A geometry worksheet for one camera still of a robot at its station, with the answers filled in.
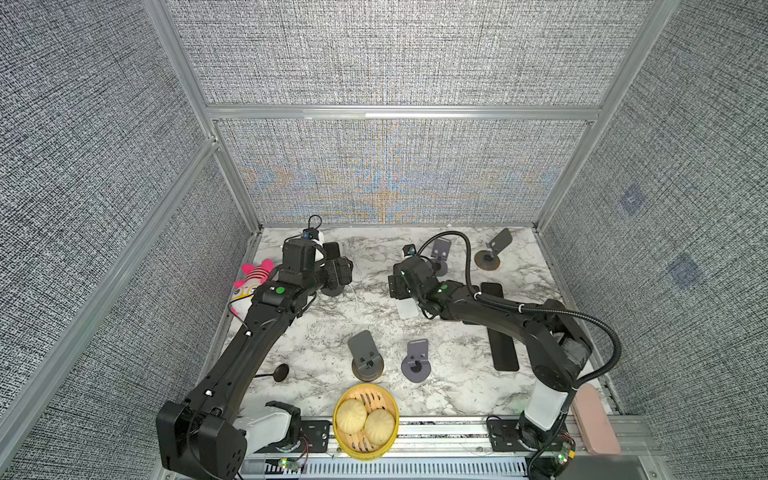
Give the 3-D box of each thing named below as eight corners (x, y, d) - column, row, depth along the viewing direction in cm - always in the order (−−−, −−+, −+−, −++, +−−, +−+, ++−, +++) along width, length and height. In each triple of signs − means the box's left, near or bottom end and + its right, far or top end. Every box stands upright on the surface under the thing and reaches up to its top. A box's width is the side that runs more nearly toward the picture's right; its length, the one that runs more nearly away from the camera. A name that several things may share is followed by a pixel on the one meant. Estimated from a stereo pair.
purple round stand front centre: (402, 382, 84) (404, 368, 75) (401, 354, 89) (403, 338, 80) (426, 382, 84) (431, 368, 75) (423, 354, 89) (428, 338, 80)
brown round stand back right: (481, 273, 107) (486, 263, 103) (470, 256, 112) (474, 246, 108) (495, 269, 109) (500, 259, 104) (484, 253, 114) (488, 243, 109)
